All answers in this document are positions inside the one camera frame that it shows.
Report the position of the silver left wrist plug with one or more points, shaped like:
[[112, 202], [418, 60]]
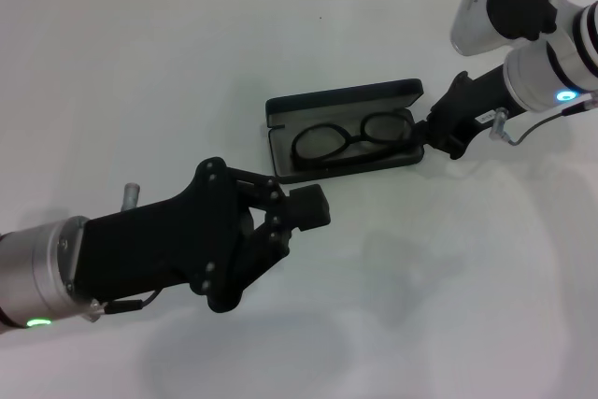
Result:
[[132, 193]]

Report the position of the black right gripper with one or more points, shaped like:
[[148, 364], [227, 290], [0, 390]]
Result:
[[467, 104]]

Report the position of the black glasses case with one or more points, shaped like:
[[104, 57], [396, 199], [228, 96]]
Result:
[[336, 95]]

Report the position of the silver wrist plug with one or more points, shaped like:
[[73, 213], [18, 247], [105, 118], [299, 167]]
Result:
[[132, 193], [499, 125]]

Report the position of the black glasses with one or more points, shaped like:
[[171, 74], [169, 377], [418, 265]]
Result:
[[359, 139]]

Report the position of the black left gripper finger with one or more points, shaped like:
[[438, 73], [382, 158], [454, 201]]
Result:
[[308, 207]]

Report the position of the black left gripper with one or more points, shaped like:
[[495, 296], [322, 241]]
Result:
[[149, 245]]

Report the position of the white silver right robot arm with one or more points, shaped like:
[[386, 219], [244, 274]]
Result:
[[551, 76]]

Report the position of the silver right wrist plug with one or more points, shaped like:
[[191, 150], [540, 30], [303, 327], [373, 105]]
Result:
[[499, 125]]

